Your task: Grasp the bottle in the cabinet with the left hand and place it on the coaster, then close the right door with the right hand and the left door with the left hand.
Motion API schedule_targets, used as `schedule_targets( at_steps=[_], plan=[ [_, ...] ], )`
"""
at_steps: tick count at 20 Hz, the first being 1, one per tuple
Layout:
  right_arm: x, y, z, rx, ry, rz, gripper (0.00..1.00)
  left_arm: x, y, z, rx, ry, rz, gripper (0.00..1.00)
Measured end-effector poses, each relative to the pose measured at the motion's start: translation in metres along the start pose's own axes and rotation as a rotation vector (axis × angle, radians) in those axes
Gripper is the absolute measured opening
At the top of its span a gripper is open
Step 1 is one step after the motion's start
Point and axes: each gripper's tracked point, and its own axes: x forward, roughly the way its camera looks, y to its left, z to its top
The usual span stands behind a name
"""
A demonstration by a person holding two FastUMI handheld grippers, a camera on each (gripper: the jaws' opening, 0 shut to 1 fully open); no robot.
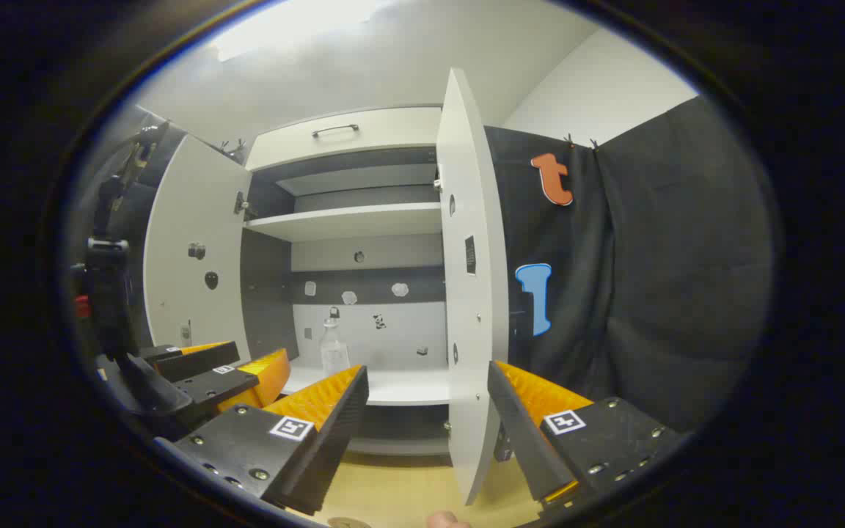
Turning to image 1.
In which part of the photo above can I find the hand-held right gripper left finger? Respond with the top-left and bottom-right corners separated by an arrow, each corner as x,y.
155,364 -> 370,516

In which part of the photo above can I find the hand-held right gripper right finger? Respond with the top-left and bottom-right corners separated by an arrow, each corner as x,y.
487,359 -> 687,514

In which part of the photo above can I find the clear plastic bottle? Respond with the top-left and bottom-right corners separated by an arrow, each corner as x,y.
318,317 -> 351,376

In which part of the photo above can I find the white cabinet door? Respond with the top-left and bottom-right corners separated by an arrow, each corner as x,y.
435,67 -> 511,507
142,134 -> 253,364

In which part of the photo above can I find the white and grey cabinet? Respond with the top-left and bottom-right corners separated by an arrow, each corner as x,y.
239,105 -> 467,459

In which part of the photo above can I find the white cabinet drawer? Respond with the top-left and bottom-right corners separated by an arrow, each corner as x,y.
246,106 -> 443,171

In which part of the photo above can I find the black backdrop cloth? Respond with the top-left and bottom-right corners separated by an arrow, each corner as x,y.
100,95 -> 775,433

